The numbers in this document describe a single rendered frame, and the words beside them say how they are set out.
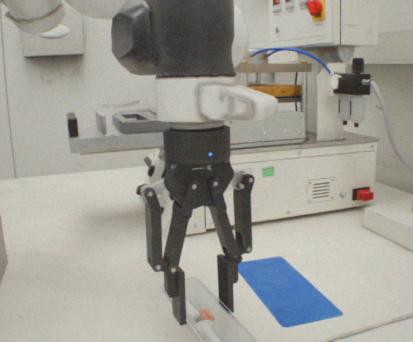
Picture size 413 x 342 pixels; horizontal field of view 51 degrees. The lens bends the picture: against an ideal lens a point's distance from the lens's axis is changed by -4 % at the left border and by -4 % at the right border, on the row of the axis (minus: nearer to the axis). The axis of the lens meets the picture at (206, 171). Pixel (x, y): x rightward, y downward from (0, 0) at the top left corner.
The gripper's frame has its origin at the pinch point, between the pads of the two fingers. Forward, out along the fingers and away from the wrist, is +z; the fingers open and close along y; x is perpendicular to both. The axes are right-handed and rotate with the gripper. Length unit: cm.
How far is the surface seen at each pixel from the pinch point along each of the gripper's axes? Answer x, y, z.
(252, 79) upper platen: -52, -36, -24
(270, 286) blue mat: -11.3, -16.5, 8.4
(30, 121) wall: -202, 15, -5
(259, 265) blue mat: -19.4, -18.9, 8.4
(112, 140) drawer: -45.7, 1.0, -13.0
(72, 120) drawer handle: -50, 8, -17
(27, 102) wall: -202, 16, -14
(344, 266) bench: -11.6, -32.2, 8.6
